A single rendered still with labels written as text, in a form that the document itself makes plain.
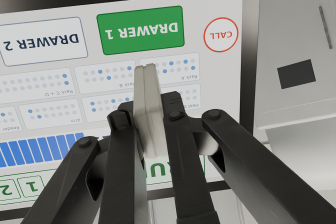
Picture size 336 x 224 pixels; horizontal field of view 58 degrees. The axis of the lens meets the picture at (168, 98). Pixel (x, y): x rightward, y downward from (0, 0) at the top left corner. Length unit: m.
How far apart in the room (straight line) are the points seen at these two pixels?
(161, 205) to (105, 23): 1.40
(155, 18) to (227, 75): 0.11
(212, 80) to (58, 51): 0.18
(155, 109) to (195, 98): 0.23
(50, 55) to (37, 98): 0.06
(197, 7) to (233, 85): 0.11
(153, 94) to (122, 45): 0.19
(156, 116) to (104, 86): 0.22
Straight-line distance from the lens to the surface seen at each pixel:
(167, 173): 0.44
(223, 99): 0.39
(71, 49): 0.36
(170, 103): 0.17
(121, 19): 0.34
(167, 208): 1.71
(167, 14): 0.34
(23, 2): 0.36
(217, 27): 0.36
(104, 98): 0.38
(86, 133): 0.40
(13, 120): 0.42
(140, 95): 0.17
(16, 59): 0.38
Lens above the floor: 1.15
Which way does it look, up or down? 13 degrees down
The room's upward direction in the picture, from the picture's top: 172 degrees clockwise
